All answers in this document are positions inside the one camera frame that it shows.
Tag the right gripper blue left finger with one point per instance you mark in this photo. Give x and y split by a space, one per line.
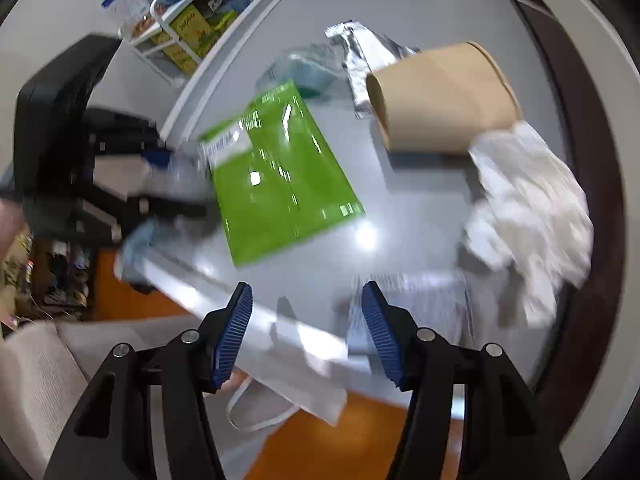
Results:
231 327

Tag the left hand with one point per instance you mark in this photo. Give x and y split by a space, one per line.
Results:
11 224

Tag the green plastic mailer bag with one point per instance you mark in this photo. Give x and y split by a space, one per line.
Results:
275 178

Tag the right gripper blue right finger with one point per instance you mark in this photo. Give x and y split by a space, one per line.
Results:
391 329

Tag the white receipt paper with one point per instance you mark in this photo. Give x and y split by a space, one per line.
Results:
438 300

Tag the white wire storage rack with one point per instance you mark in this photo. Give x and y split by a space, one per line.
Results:
174 36

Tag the clear zip plastic bag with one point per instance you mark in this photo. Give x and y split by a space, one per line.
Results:
314 69

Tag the white paper shopping bag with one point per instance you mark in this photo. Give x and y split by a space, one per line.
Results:
289 367

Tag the white tissue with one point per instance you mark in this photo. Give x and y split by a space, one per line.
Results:
533 216

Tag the clear plastic wrap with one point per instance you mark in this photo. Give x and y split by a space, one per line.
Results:
185 178

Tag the brown paper cup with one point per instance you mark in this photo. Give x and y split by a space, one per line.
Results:
439 100

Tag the silver foil wrapper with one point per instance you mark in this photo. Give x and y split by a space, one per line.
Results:
366 52

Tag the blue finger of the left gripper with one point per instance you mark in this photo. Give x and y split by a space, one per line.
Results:
157 155
166 208

